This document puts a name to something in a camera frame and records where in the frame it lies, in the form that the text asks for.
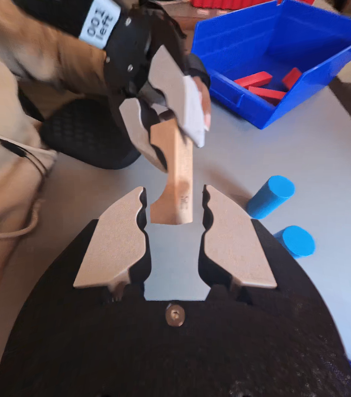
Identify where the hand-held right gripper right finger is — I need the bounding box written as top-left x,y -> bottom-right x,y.
198,185 -> 278,298

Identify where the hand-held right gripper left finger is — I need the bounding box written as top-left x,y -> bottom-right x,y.
73,186 -> 152,303

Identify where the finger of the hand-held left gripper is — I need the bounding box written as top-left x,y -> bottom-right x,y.
119,97 -> 168,172
148,45 -> 210,148

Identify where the blue wooden cylinder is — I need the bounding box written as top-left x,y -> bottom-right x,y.
245,175 -> 295,220
273,225 -> 315,259

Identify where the peach wooden block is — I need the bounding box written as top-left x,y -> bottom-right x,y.
150,119 -> 193,225

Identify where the person's left forearm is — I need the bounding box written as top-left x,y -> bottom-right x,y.
0,0 -> 108,93

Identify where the person's left hand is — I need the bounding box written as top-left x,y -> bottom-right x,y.
194,77 -> 212,131

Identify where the black chair armrest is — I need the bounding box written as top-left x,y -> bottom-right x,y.
39,99 -> 142,170

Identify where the red ribbed container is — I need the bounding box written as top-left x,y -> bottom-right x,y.
191,0 -> 315,10

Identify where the beige hoodie drawstring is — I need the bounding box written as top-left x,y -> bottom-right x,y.
0,198 -> 44,241

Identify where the black cable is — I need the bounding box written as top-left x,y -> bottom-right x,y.
0,126 -> 49,178

